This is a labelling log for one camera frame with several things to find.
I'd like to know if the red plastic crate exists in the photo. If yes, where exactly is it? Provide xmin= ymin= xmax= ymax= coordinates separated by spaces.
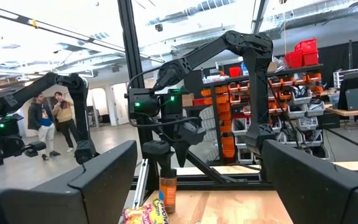
xmin=283 ymin=50 xmax=304 ymax=69
xmin=228 ymin=65 xmax=242 ymax=78
xmin=294 ymin=38 xmax=319 ymax=53
xmin=302 ymin=50 xmax=320 ymax=67

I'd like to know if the black metal storage shelf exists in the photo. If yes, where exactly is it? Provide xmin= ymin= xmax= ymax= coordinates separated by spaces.
xmin=194 ymin=63 xmax=326 ymax=166

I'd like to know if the wooden desk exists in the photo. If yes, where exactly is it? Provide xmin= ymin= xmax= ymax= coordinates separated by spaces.
xmin=324 ymin=107 xmax=358 ymax=162

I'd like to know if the black ceiling rail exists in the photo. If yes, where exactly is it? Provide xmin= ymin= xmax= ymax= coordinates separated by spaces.
xmin=0 ymin=7 xmax=165 ymax=63

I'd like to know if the orange can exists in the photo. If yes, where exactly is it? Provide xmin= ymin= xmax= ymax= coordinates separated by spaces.
xmin=158 ymin=169 xmax=178 ymax=214

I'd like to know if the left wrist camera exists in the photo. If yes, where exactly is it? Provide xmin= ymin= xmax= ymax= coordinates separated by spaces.
xmin=128 ymin=88 xmax=160 ymax=121

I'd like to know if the white storage bin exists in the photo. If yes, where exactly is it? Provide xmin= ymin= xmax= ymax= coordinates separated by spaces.
xmin=235 ymin=146 xmax=255 ymax=165
xmin=305 ymin=100 xmax=326 ymax=118
xmin=300 ymin=129 xmax=324 ymax=147
xmin=231 ymin=117 xmax=249 ymax=137
xmin=289 ymin=88 xmax=313 ymax=106
xmin=296 ymin=116 xmax=319 ymax=131

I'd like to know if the silver aluminium rail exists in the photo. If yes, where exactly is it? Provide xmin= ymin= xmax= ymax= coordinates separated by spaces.
xmin=133 ymin=158 xmax=151 ymax=210

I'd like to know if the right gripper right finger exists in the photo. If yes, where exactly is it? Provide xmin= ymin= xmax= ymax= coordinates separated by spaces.
xmin=260 ymin=139 xmax=358 ymax=224

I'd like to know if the chili shrimp ramen pack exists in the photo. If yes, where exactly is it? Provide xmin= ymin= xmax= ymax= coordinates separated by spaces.
xmin=122 ymin=198 xmax=170 ymax=224

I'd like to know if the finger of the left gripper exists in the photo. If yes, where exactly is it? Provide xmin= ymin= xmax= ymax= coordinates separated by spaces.
xmin=141 ymin=139 xmax=178 ymax=180
xmin=173 ymin=141 xmax=193 ymax=169

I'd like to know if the person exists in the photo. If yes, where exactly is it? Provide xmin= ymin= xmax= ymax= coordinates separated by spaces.
xmin=52 ymin=90 xmax=81 ymax=154
xmin=27 ymin=92 xmax=62 ymax=162

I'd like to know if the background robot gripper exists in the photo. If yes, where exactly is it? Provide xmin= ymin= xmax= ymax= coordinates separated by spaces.
xmin=0 ymin=113 xmax=47 ymax=169

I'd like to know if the white wire rack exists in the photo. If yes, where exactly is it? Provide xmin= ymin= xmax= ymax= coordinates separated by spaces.
xmin=332 ymin=68 xmax=351 ymax=89

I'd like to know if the cardboard box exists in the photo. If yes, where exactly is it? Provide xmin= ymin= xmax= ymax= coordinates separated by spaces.
xmin=181 ymin=92 xmax=196 ymax=108

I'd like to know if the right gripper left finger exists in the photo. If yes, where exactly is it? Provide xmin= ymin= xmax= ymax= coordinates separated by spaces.
xmin=0 ymin=139 xmax=138 ymax=224

